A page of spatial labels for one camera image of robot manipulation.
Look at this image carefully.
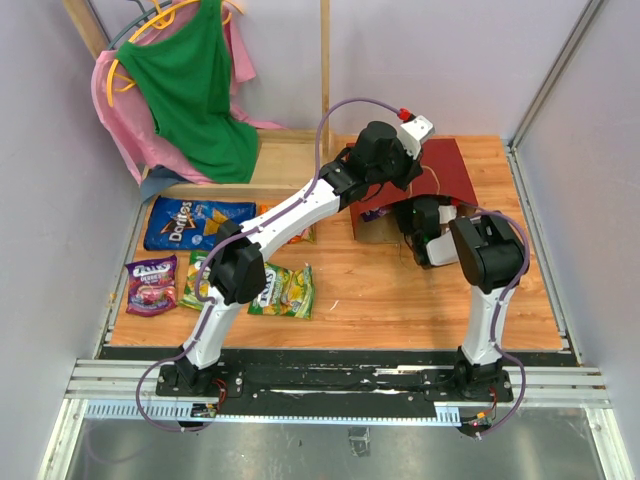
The pink shirt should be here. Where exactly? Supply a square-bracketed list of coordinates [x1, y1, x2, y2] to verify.
[91, 4, 279, 184]

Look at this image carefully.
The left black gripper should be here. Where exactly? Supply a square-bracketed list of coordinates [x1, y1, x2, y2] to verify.
[368, 138, 424, 193]

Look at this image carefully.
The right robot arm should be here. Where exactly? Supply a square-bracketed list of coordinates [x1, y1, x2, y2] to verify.
[392, 196, 530, 401]

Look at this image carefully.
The dark green clothes hanger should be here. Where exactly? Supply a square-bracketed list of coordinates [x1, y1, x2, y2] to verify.
[99, 0, 157, 50]

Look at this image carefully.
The aluminium frame post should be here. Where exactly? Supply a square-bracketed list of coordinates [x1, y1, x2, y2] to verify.
[509, 0, 609, 149]

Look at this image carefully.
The blue Doritos chip bag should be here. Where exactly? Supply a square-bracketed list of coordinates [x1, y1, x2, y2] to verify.
[143, 196, 257, 251]

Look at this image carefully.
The yellow clothes hanger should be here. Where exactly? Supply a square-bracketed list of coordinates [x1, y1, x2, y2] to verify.
[106, 0, 245, 107]

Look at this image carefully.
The red brown paper bag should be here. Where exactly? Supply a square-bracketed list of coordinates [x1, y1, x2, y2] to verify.
[349, 138, 477, 244]

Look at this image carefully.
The purple Tops candy bag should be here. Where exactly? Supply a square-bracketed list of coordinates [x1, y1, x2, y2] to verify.
[125, 255, 177, 317]

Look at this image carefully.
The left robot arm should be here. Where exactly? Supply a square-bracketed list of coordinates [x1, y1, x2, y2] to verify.
[162, 116, 435, 396]

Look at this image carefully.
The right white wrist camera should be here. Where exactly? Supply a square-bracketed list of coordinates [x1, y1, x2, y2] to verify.
[438, 198, 464, 226]

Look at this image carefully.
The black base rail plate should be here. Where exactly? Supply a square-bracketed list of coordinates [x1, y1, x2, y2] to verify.
[97, 344, 516, 421]

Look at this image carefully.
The blue grey cloth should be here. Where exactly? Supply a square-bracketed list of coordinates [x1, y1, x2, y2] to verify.
[139, 166, 188, 203]

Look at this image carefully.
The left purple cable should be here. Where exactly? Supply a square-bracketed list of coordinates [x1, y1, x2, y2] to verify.
[134, 97, 409, 434]

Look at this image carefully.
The green shirt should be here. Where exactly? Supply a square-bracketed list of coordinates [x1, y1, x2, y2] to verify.
[116, 1, 259, 184]

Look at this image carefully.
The wooden clothes rack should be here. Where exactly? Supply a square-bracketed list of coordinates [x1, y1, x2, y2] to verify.
[63, 1, 316, 200]

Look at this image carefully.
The yellow green candy bag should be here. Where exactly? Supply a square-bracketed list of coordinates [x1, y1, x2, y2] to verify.
[179, 250, 208, 311]
[248, 262, 315, 319]

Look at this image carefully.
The orange Tops candy bag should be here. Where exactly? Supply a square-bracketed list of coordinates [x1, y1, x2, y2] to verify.
[257, 204, 317, 244]

